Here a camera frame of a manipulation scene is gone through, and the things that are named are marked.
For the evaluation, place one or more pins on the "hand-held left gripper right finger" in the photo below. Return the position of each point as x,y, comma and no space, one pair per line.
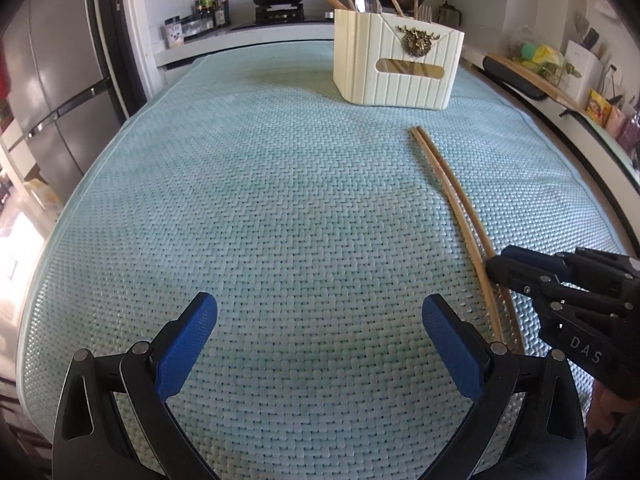
452,347

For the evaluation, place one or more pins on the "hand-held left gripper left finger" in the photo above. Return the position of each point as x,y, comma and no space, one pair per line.
185,347

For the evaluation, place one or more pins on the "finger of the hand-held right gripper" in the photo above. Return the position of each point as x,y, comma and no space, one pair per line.
530,257
515,277

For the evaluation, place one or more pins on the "cream ribbed utensil holder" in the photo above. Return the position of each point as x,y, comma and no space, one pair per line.
370,60

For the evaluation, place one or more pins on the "metal fork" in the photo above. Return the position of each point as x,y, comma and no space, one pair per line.
424,14

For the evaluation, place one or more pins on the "metal spoon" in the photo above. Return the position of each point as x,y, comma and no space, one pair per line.
367,1

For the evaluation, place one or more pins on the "pink packet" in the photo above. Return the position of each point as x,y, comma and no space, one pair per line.
625,130

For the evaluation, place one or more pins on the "yellow snack packet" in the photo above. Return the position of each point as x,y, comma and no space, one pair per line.
598,107

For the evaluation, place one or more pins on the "light blue woven mat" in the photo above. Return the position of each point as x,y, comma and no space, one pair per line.
250,185

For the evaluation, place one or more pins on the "wooden cutting board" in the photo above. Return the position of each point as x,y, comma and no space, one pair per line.
540,82

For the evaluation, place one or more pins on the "black oblong pad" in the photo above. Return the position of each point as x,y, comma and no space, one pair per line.
515,80

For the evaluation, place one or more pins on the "white knife block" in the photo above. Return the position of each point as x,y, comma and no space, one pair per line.
582,72

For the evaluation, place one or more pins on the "plastic bag with colourful contents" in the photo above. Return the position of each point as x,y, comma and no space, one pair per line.
542,55

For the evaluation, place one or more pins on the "steel cleaver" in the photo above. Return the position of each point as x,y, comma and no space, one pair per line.
581,25

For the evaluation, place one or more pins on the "glass kettle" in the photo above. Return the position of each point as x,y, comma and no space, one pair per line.
448,14

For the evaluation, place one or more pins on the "silver refrigerator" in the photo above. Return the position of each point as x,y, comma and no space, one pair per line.
60,75

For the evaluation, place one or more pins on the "white-capped spice jar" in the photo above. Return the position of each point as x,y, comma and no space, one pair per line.
174,34

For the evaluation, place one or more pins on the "dark sauce bottle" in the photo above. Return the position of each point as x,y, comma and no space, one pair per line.
221,11

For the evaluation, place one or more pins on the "yellow-capped sauce bottle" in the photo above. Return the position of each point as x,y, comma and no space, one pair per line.
204,7

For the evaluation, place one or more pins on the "black gas stove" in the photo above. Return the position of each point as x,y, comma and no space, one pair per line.
280,15

